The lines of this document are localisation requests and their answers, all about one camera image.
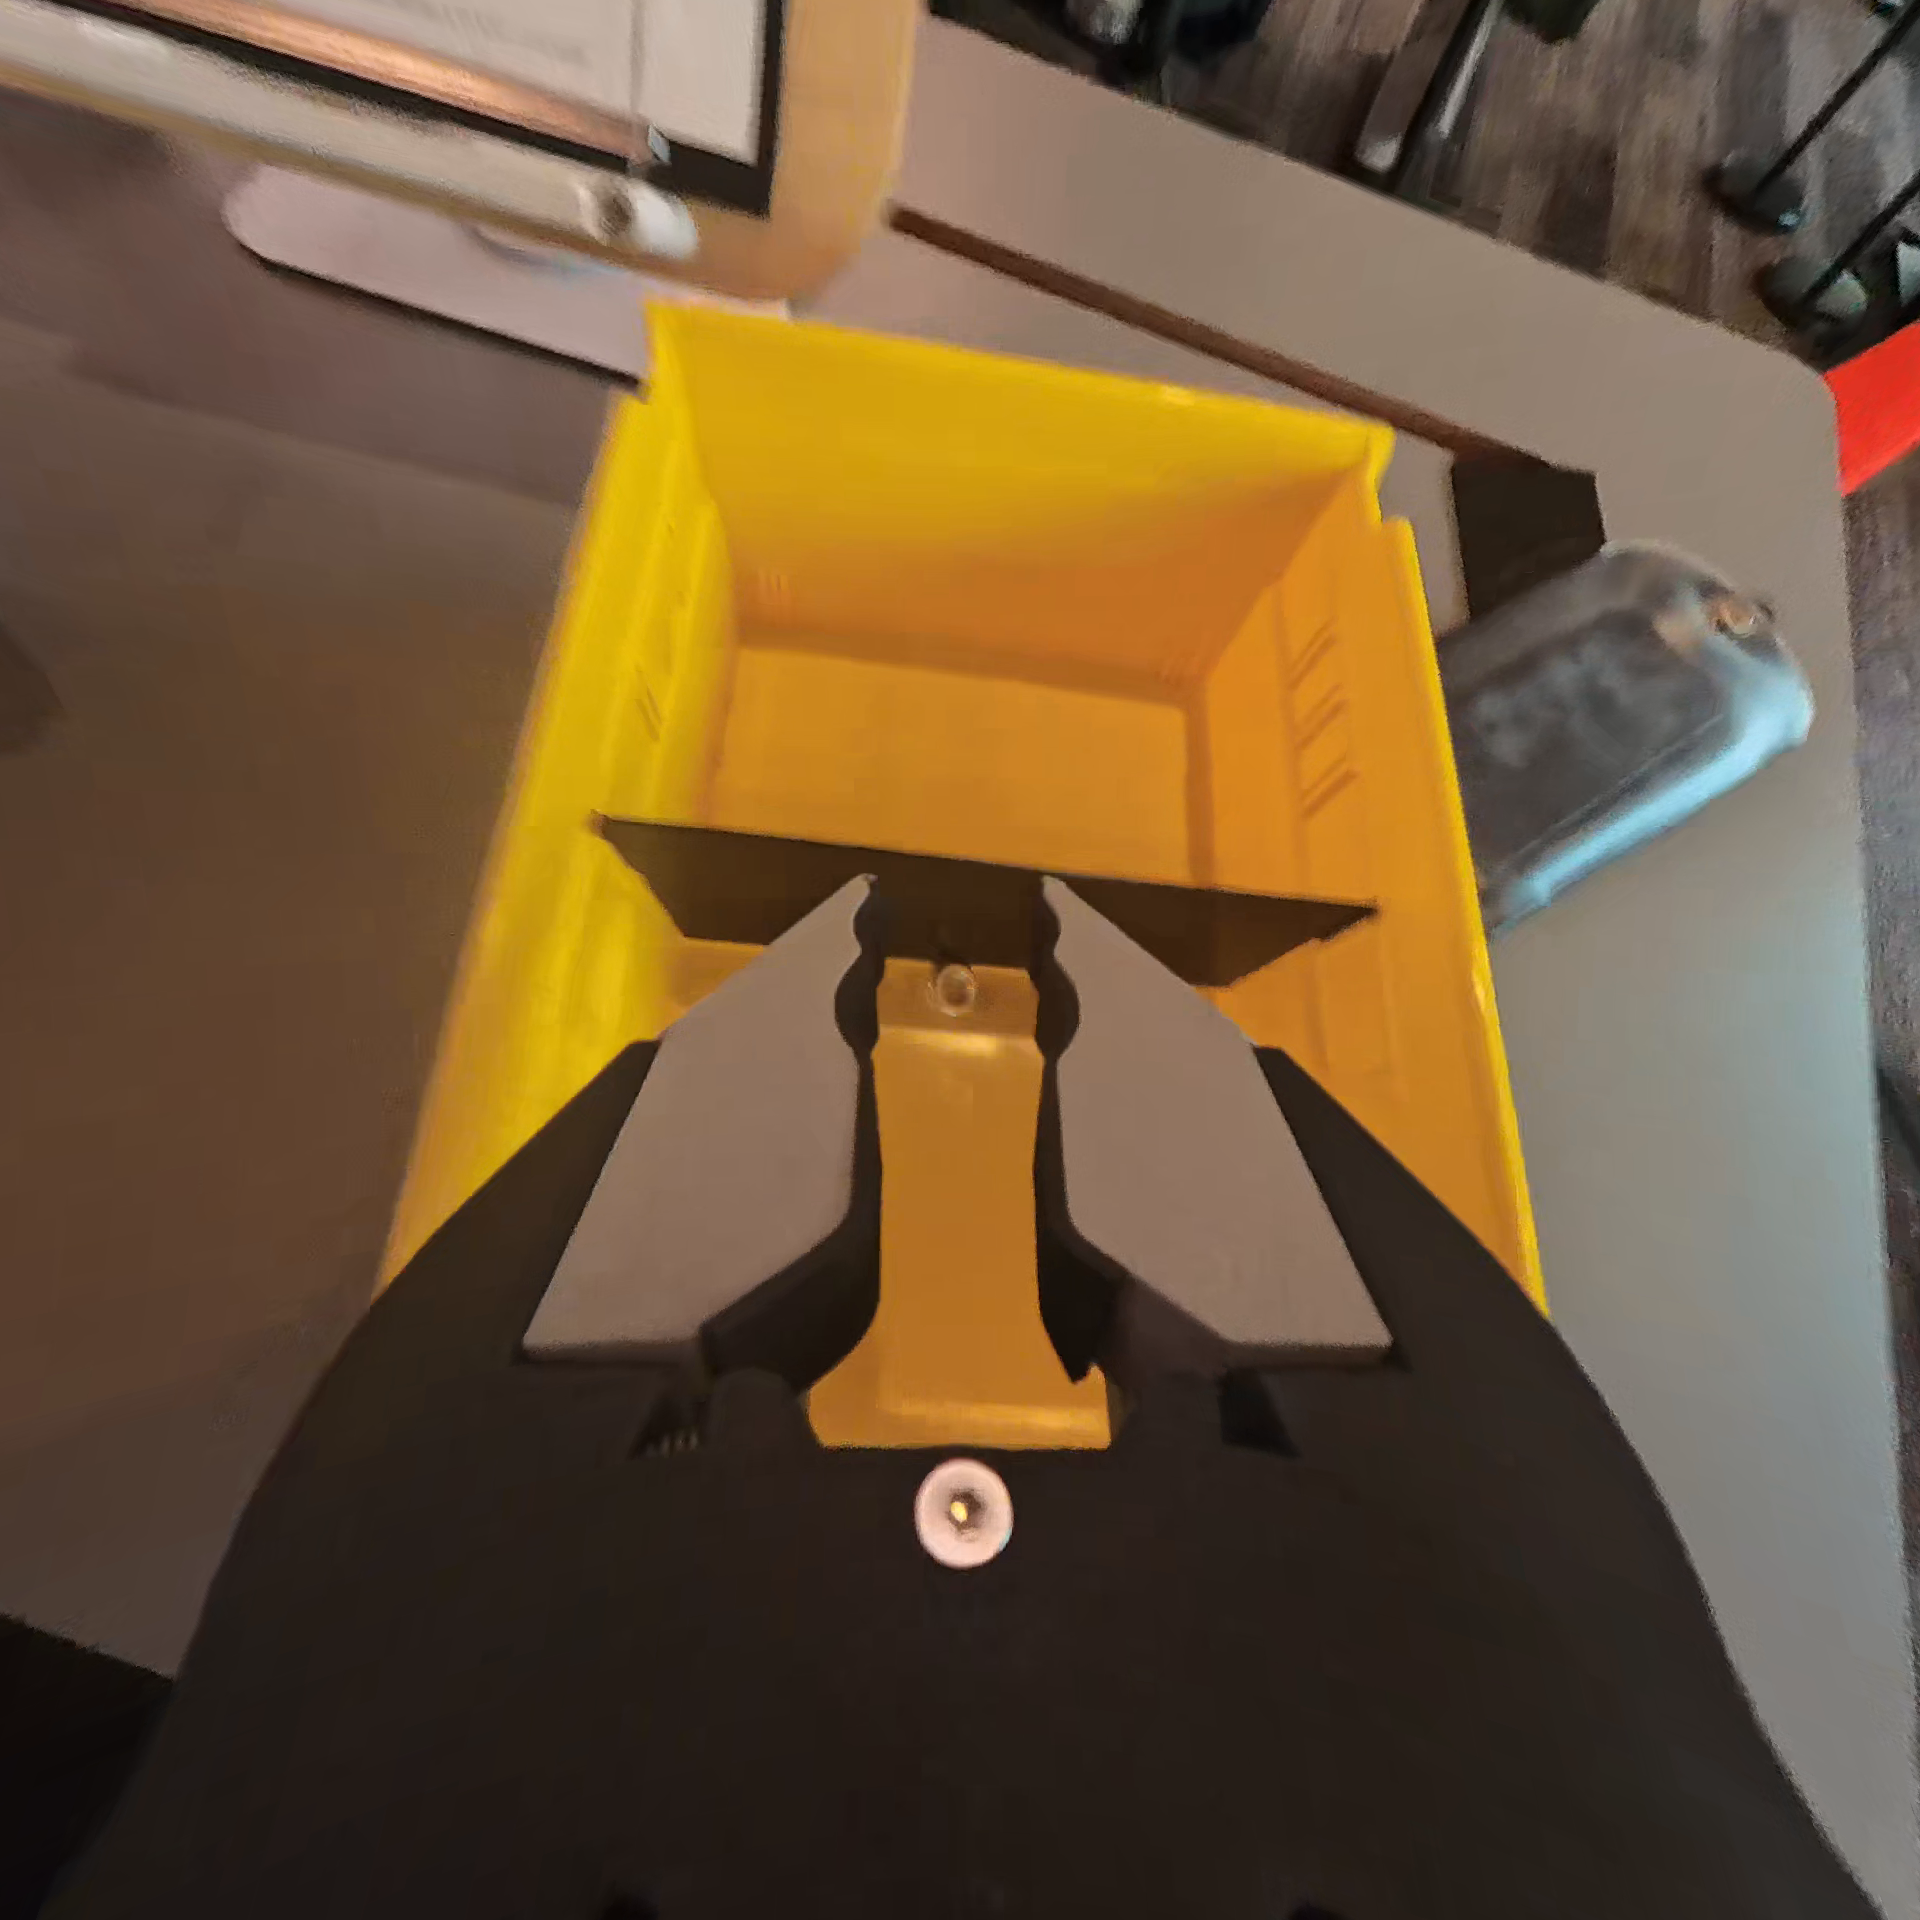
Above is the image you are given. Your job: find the yellow plastic bin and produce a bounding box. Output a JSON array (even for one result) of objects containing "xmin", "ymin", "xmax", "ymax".
[{"xmin": 374, "ymin": 297, "xmax": 1547, "ymax": 1454}]

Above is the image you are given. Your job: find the printed instruction sheet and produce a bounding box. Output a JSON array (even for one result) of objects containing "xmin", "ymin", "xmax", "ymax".
[{"xmin": 269, "ymin": 0, "xmax": 767, "ymax": 160}]

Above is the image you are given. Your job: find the black tripod stand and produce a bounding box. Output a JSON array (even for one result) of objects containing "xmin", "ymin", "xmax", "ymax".
[{"xmin": 1710, "ymin": 0, "xmax": 1920, "ymax": 363}]

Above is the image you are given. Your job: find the office chair base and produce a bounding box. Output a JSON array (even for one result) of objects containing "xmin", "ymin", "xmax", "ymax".
[{"xmin": 1049, "ymin": 0, "xmax": 1600, "ymax": 183}]

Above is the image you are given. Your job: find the clear plastic bag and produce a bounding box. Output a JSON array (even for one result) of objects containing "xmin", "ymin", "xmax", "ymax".
[{"xmin": 1431, "ymin": 543, "xmax": 1819, "ymax": 937}]

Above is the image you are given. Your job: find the wooden document stand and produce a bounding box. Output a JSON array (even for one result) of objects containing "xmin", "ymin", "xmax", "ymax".
[{"xmin": 0, "ymin": 0, "xmax": 919, "ymax": 379}]

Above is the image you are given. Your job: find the red object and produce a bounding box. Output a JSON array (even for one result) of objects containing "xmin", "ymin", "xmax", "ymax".
[{"xmin": 1821, "ymin": 323, "xmax": 1920, "ymax": 499}]

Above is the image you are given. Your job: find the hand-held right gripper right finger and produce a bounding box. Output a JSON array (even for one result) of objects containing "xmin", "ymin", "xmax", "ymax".
[{"xmin": 1033, "ymin": 877, "xmax": 1392, "ymax": 1390}]

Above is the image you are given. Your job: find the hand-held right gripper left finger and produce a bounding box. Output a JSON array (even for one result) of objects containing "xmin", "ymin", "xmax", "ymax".
[{"xmin": 517, "ymin": 877, "xmax": 879, "ymax": 1394}]

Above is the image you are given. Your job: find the black flat object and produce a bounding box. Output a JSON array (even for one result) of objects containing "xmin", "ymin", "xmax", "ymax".
[{"xmin": 1446, "ymin": 454, "xmax": 1604, "ymax": 621}]

